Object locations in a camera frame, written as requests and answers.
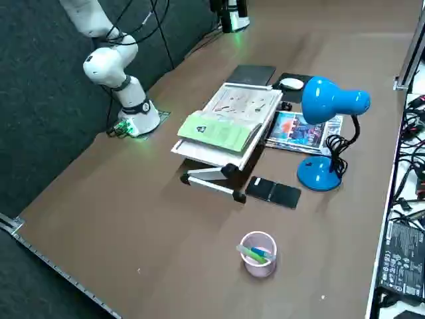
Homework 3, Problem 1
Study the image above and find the green cover book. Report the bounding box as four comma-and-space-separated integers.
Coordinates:
177, 82, 284, 154

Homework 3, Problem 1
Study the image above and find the blue desk lamp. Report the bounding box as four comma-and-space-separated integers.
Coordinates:
296, 75, 372, 193

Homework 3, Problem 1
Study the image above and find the white folding book stand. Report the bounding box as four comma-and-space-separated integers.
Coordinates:
171, 82, 293, 203

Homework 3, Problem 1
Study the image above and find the grey laptop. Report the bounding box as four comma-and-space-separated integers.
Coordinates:
228, 64, 277, 86

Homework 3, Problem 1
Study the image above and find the white computer mouse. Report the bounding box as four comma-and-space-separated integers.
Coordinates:
278, 78, 305, 90

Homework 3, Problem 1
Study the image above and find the black mouse pad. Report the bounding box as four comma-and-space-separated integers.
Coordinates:
272, 72, 315, 104

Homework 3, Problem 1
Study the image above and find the plastic wrapped comic magazine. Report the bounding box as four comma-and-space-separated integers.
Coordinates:
265, 111, 344, 156

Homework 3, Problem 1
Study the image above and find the black folding phone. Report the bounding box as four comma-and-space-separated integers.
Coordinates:
245, 175, 302, 210

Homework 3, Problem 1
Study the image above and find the green highlighter pen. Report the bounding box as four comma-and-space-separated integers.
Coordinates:
236, 245, 276, 265

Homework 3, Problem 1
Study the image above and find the pink mesh pen cup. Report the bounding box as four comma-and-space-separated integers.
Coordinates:
240, 231, 278, 278

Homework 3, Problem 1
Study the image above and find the black power brick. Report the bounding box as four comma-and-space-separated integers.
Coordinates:
378, 219, 425, 296

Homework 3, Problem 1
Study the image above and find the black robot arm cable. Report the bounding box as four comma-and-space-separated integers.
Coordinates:
91, 0, 175, 72

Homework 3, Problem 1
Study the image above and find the black lamp cord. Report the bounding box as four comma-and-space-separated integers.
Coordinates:
323, 134, 349, 177

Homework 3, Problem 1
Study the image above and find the aluminium frame post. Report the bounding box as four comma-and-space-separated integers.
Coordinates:
393, 0, 425, 91

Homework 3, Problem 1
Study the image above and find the metal table edge rail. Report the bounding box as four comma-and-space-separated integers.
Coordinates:
0, 212, 122, 319

